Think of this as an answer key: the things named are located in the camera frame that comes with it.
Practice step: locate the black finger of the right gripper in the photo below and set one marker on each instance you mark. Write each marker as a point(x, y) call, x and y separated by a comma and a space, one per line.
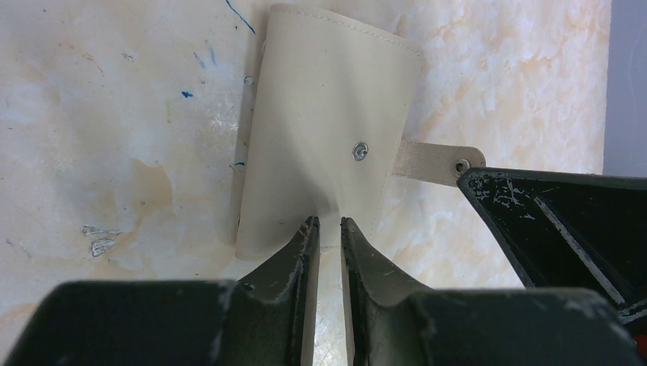
point(568, 230)

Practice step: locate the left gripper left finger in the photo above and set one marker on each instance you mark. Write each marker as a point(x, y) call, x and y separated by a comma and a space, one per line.
point(265, 318)

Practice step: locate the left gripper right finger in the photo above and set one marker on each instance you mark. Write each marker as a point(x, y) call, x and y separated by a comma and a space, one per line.
point(393, 319)

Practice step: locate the beige card holder wallet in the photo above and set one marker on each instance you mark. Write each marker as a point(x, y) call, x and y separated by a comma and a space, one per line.
point(332, 99)

